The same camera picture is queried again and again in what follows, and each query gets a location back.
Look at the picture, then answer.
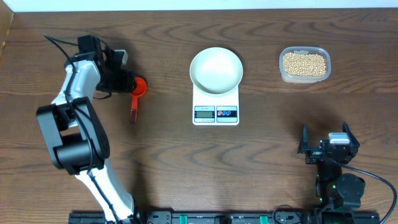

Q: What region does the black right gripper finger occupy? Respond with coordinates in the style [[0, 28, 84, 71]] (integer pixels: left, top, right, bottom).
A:
[[342, 122, 360, 148], [297, 125, 308, 154]]

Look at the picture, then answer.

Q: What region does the red plastic measuring scoop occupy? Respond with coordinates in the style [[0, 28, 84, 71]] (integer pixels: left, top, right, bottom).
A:
[[130, 77, 147, 124]]

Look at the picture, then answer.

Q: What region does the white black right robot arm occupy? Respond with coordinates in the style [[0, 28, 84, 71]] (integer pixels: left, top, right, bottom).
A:
[[297, 123, 366, 223]]

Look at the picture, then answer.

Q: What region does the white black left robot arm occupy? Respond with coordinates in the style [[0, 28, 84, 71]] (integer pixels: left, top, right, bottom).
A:
[[36, 35, 147, 223]]

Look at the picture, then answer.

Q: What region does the white digital kitchen scale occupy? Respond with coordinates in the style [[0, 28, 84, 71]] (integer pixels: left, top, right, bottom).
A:
[[192, 86, 239, 126]]

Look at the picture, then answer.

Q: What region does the cream round bowl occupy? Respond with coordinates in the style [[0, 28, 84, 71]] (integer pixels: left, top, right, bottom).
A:
[[189, 47, 244, 95]]

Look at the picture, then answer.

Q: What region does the clear container of soybeans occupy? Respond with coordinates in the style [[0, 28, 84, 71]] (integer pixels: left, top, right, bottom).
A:
[[279, 47, 331, 84]]

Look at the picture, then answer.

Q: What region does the brown cardboard panel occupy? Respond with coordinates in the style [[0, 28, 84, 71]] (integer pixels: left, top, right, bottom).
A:
[[0, 0, 14, 54]]

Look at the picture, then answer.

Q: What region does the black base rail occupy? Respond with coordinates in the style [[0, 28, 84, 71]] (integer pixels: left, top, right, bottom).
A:
[[68, 211, 380, 224]]

